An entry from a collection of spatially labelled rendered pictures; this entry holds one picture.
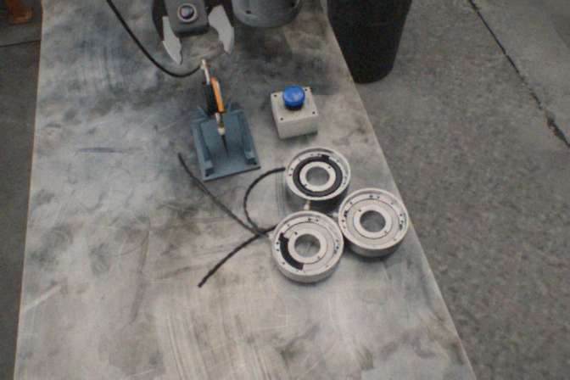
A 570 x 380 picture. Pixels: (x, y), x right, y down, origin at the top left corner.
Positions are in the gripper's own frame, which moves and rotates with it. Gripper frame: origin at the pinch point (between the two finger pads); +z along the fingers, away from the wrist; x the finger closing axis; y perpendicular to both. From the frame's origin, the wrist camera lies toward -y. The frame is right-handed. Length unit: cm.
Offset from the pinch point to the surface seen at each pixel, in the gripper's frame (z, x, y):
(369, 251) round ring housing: 15.7, -16.8, -29.8
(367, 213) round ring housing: 16.8, -19.0, -23.0
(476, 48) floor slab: 99, -113, 86
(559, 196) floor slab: 99, -107, 9
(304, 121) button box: 15.3, -14.2, -3.5
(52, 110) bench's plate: 18.6, 30.1, 15.3
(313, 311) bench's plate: 18.8, -6.7, -35.3
